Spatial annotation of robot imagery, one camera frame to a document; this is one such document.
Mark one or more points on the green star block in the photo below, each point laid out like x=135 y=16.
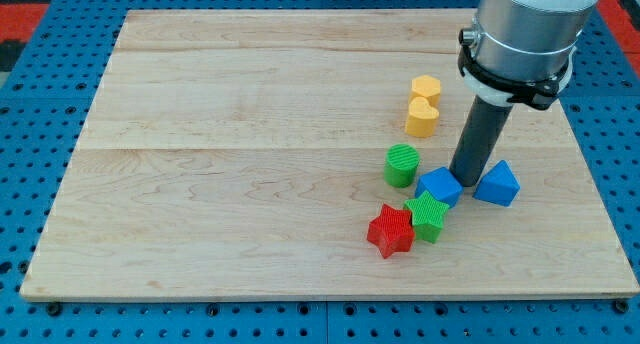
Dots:
x=427 y=216

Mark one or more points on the red star block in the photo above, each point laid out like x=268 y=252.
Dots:
x=391 y=231

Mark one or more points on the blue cube block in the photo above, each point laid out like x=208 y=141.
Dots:
x=440 y=184

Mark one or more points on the blue triangular prism block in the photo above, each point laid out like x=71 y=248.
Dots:
x=498 y=186

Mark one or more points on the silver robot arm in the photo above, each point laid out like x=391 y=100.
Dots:
x=520 y=51

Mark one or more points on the yellow heart block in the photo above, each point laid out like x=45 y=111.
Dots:
x=422 y=118

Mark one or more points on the green cylinder block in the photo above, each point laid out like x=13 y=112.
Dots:
x=401 y=163

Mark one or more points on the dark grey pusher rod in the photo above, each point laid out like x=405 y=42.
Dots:
x=481 y=131

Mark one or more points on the light wooden board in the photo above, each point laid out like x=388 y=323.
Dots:
x=237 y=155

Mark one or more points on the yellow hexagon block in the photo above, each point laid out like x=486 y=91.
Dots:
x=427 y=87

